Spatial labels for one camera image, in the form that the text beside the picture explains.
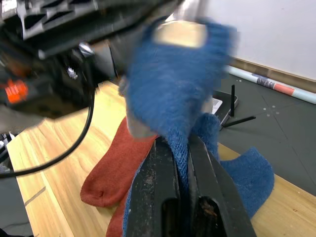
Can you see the rolled light blue mat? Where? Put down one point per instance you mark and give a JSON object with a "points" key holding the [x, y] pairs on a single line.
{"points": [[271, 85]]}

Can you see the wooden baseboard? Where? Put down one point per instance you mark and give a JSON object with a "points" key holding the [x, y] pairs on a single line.
{"points": [[271, 70]]}

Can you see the rust red sock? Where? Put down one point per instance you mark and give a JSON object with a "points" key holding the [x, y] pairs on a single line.
{"points": [[116, 222], [116, 168]]}

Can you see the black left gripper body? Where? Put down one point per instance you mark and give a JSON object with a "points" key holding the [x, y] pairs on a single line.
{"points": [[47, 91]]}

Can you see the grey router with black antennas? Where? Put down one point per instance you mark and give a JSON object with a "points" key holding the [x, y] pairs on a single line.
{"points": [[229, 103]]}

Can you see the ribbed finger of the black left gripper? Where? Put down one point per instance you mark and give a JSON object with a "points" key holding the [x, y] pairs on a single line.
{"points": [[74, 14]]}

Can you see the blue fuzzy sock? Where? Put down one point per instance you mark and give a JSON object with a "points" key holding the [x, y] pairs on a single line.
{"points": [[249, 177], [170, 86]]}

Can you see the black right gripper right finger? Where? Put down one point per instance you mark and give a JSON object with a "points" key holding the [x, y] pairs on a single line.
{"points": [[212, 182]]}

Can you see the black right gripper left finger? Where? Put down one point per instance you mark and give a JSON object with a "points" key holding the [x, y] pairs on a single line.
{"points": [[153, 187]]}

